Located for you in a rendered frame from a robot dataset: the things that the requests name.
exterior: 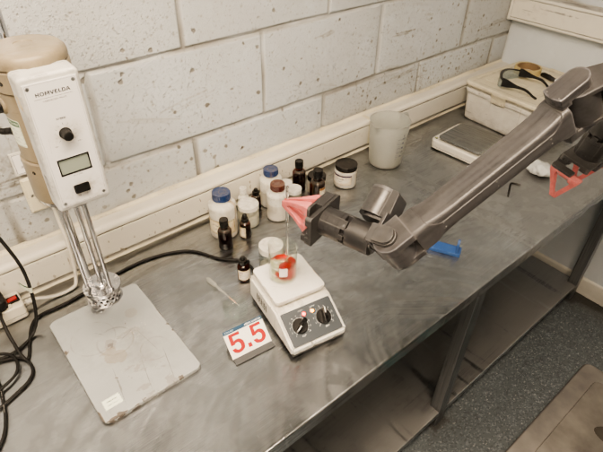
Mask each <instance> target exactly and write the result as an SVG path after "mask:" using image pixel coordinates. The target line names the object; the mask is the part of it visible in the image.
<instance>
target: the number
mask: <svg viewBox="0 0 603 452"><path fill-rule="evenodd" d="M225 339H226V341H227V343H228V345H229V347H230V350H231V352H232V356H235V355H237V354H239V353H241V352H244V351H246V350H248V349H249V348H251V347H253V346H255V345H257V344H259V343H262V342H264V341H265V340H267V339H269V337H268V334H267V331H266V329H265V327H264V325H263V323H262V320H261V319H260V320H258V321H256V322H254V323H252V324H249V325H247V326H244V327H243V328H241V329H239V330H237V331H234V332H232V333H230V334H228V335H226V336H225Z"/></svg>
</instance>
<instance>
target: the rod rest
mask: <svg viewBox="0 0 603 452"><path fill-rule="evenodd" d="M460 241H461V239H459V241H458V245H457V246H454V245H451V244H447V243H444V242H440V241H438V242H437V243H436V244H434V245H433V246H432V247H430V248H429V250H431V251H435V252H439V253H443V254H445V255H449V256H454V257H459V256H460V252H461V247H460V246H459V245H460Z"/></svg>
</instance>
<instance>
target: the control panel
mask: <svg viewBox="0 0 603 452"><path fill-rule="evenodd" d="M323 307H326V308H327V310H328V311H329V312H330V314H331V319H330V321H329V322H328V323H326V324H322V323H320V322H319V321H318V320H317V317H316V314H317V312H318V310H319V309H322V308H323ZM310 309H314V312H310ZM302 312H305V313H306V315H305V316H303V315H302ZM280 317H281V319H282V321H283V323H284V327H285V329H286V331H287V333H288V335H289V337H290V339H291V341H292V344H293V347H294V348H297V347H299V346H302V345H304V344H306V343H309V342H311V341H313V340H315V339H317V338H320V337H321V336H323V335H326V334H329V333H331V332H333V331H335V330H337V329H339V328H341V327H343V325H342V323H341V321H340V319H339V317H338V315H337V313H336V310H335V308H334V306H333V304H332V302H331V300H330V298H329V296H326V297H324V298H321V299H319V300H315V301H313V302H311V303H309V304H306V305H304V306H302V307H299V308H297V309H294V310H292V311H289V312H287V313H284V314H283V315H281V316H280ZM304 317H306V318H307V323H308V330H307V331H306V332H305V333H304V334H297V333H296V332H295V331H294V330H293V322H294V320H295V319H297V318H304Z"/></svg>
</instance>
